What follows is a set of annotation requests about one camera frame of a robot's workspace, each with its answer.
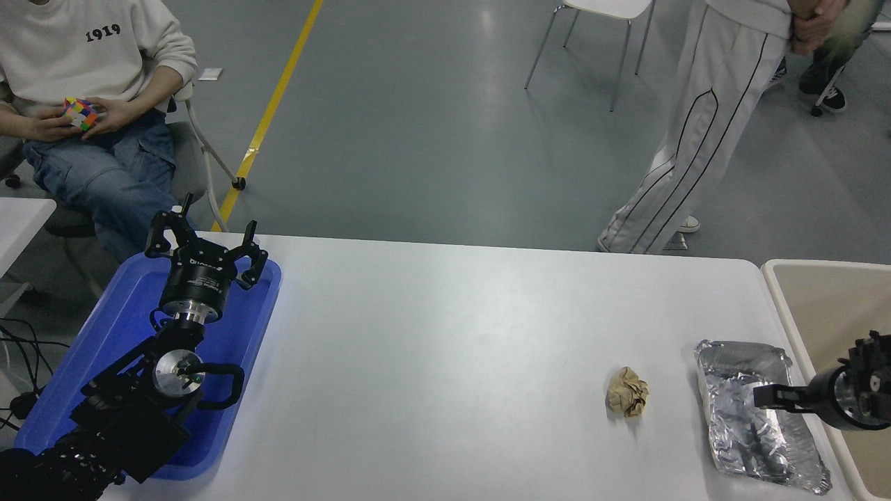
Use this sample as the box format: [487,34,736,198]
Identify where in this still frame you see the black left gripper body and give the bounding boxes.
[161,245,242,308]

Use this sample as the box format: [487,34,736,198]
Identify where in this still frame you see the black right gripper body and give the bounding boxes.
[807,366,855,429]

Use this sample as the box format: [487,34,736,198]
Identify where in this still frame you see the foil plate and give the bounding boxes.
[693,340,833,495]

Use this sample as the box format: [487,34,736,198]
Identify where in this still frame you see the multicolour puzzle cube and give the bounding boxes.
[63,97,100,132]

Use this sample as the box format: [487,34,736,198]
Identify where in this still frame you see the person's left hand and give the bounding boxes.
[81,97,144,141]
[792,0,847,32]

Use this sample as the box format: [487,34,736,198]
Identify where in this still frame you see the person's right hand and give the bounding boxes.
[791,21,830,57]
[28,104,78,143]

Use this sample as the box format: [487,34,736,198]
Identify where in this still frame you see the blue plastic tray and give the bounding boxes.
[14,252,283,481]

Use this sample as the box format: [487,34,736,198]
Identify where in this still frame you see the grey swivel chair white legs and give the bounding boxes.
[0,80,246,300]

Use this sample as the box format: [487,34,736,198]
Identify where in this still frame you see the large pale bin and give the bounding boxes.
[761,260,891,501]

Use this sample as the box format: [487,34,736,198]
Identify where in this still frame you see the crumpled tan paper ball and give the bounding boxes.
[606,367,649,418]

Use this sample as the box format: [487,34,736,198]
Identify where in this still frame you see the yellow floor tape line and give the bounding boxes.
[210,0,325,232]

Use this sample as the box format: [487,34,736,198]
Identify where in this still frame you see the small white table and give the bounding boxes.
[0,197,56,301]

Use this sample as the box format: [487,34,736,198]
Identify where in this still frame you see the person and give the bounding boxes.
[766,0,891,113]
[0,0,199,264]
[597,0,846,255]

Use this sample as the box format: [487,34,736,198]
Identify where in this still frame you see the white chair with metal legs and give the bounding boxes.
[523,0,656,113]

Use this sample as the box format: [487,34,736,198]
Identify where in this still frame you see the black cable bundle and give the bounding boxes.
[0,317,70,432]

